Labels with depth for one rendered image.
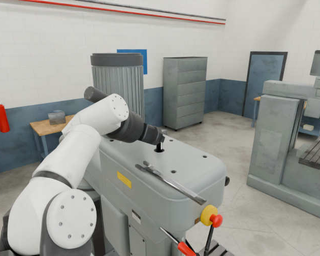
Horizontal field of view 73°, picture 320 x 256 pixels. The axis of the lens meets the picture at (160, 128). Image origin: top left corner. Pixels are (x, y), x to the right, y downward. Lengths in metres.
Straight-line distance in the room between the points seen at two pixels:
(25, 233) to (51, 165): 0.10
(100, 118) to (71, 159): 0.14
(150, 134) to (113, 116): 0.18
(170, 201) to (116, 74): 0.47
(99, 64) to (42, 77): 4.07
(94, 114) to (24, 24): 4.37
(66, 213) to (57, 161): 0.09
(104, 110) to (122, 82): 0.33
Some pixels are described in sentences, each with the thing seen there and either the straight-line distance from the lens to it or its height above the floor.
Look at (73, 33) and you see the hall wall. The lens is 5.05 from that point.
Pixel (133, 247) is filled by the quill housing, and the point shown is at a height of 1.47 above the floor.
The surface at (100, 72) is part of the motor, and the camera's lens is 0.83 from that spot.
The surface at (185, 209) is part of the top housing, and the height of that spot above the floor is 1.82.
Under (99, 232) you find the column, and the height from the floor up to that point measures 1.30.
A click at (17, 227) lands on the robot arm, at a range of 0.39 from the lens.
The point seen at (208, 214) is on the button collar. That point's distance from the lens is 0.68.
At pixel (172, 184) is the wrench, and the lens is 0.58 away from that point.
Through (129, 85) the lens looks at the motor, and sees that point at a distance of 0.82.
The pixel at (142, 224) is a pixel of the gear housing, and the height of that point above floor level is 1.67.
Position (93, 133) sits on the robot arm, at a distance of 0.45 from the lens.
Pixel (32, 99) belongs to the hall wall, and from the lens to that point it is 4.88.
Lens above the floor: 2.23
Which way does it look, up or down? 20 degrees down
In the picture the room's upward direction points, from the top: straight up
